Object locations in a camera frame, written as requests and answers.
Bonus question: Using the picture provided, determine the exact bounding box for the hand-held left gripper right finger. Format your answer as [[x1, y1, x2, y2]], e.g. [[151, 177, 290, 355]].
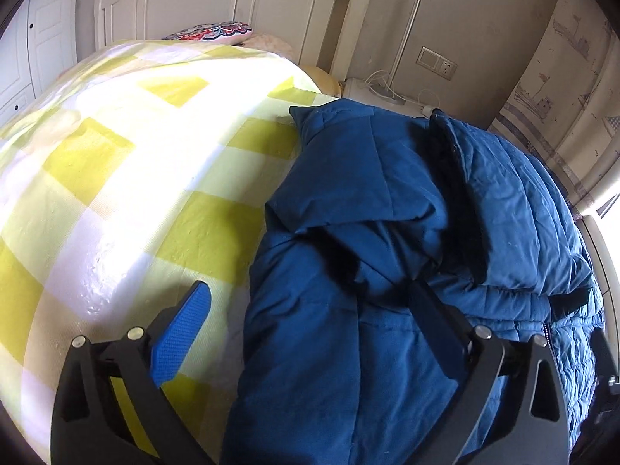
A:
[[406, 278, 570, 465]]

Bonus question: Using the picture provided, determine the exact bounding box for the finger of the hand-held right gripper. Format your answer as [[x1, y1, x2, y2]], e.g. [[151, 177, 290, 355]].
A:
[[593, 327, 620, 446]]

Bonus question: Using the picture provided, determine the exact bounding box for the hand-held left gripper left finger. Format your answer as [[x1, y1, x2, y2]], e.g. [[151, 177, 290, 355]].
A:
[[48, 280, 216, 465]]

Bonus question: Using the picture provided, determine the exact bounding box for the blue down jacket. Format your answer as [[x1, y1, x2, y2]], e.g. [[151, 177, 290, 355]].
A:
[[220, 98, 606, 465]]

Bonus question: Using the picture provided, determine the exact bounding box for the white window sill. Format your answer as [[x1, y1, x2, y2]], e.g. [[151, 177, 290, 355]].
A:
[[579, 194, 620, 340]]

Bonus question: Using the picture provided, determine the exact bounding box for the yellow checked bed sheet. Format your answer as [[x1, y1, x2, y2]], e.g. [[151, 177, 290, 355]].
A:
[[0, 39, 340, 465]]

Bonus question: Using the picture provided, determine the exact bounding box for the white nightstand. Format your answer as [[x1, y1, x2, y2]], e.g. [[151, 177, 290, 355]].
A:
[[339, 77, 439, 119]]

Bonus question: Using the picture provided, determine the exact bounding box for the beige pillow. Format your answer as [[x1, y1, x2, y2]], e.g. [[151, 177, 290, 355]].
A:
[[300, 64, 342, 98]]

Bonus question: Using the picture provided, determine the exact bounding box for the printed curtain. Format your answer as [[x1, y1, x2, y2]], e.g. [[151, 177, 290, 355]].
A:
[[487, 0, 620, 219]]

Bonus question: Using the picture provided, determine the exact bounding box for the white pole lamp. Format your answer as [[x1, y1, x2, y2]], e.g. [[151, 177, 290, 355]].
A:
[[365, 0, 423, 107]]

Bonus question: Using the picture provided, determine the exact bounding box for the pink pillow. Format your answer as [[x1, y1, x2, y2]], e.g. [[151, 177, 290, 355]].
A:
[[242, 33, 303, 66]]

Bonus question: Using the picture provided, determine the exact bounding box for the patterned pillow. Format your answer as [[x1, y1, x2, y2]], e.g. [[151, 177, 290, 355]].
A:
[[162, 20, 253, 45]]

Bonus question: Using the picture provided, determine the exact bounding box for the white wardrobe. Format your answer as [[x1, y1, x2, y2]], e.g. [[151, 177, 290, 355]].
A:
[[0, 0, 81, 129]]

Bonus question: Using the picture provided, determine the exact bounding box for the white bed headboard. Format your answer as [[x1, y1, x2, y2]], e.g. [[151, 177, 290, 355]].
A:
[[94, 0, 376, 95]]

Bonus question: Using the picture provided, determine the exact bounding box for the white cable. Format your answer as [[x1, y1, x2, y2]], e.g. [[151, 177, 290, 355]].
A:
[[362, 69, 441, 117]]

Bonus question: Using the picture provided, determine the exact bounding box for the wall socket panel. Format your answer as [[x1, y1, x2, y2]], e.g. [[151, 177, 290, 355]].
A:
[[417, 46, 458, 82]]

